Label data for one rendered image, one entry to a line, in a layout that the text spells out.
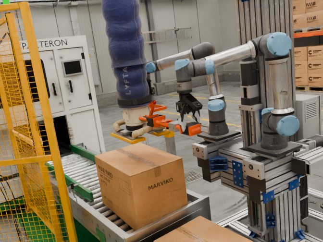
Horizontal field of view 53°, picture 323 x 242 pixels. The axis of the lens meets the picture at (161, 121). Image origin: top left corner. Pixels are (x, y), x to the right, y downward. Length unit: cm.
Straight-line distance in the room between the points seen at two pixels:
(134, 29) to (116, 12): 14
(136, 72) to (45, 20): 897
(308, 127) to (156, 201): 114
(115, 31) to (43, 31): 887
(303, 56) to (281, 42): 821
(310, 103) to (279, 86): 64
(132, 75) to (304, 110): 115
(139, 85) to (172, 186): 70
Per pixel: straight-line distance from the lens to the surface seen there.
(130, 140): 202
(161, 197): 217
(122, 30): 202
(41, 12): 1093
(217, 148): 229
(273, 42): 171
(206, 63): 164
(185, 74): 161
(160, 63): 231
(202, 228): 216
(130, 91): 205
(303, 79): 1001
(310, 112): 238
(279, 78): 176
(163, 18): 1253
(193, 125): 165
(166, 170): 213
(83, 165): 365
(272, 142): 194
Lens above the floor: 168
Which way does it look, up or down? 13 degrees down
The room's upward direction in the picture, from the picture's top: 7 degrees counter-clockwise
